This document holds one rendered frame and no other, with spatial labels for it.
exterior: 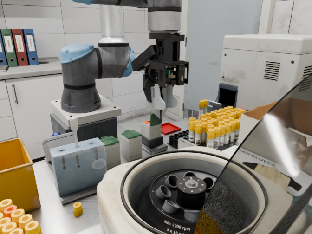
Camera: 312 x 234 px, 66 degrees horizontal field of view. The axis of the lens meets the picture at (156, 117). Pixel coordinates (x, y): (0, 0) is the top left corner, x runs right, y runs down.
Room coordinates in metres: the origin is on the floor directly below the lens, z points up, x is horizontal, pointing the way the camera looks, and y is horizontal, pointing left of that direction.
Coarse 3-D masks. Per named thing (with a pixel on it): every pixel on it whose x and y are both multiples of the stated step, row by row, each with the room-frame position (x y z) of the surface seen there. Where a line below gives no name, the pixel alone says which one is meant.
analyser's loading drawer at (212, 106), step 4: (208, 104) 0.86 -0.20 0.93; (212, 104) 0.85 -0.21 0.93; (216, 104) 0.83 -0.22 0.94; (220, 104) 0.82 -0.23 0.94; (224, 104) 0.91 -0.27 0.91; (228, 104) 0.91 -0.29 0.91; (188, 108) 0.81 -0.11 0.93; (208, 108) 0.80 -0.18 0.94; (212, 108) 0.79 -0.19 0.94; (216, 108) 0.83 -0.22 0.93; (220, 108) 0.82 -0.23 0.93; (188, 112) 0.80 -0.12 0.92; (196, 112) 0.77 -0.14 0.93; (208, 112) 0.80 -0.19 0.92; (188, 116) 0.80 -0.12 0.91; (196, 116) 0.77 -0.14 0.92
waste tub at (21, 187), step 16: (0, 144) 0.46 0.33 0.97; (16, 144) 0.47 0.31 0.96; (0, 160) 0.45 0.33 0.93; (16, 160) 0.47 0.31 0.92; (0, 176) 0.35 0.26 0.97; (16, 176) 0.36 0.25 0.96; (32, 176) 0.38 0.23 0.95; (0, 192) 0.34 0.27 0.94; (16, 192) 0.36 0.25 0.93; (32, 192) 0.37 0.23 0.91; (32, 208) 0.37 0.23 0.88
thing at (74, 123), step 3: (72, 117) 0.44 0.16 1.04; (75, 117) 0.44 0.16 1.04; (72, 120) 0.43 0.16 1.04; (75, 120) 0.43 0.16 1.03; (72, 123) 0.43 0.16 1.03; (75, 123) 0.43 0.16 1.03; (72, 126) 0.43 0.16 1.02; (75, 126) 0.43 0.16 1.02; (72, 129) 0.43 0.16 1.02; (75, 129) 0.43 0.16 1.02
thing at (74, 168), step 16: (80, 144) 0.45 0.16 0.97; (96, 144) 0.45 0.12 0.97; (64, 160) 0.41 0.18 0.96; (80, 160) 0.42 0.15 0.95; (96, 160) 0.44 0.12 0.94; (64, 176) 0.40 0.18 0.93; (80, 176) 0.42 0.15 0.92; (96, 176) 0.44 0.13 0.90; (64, 192) 0.40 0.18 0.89; (80, 192) 0.41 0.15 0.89
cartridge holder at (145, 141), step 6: (144, 138) 0.62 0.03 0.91; (156, 138) 0.61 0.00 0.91; (162, 138) 0.62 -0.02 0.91; (144, 144) 0.62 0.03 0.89; (150, 144) 0.60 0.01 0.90; (156, 144) 0.61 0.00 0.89; (162, 144) 0.62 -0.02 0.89; (150, 150) 0.59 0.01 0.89; (156, 150) 0.59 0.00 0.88; (162, 150) 0.60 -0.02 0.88
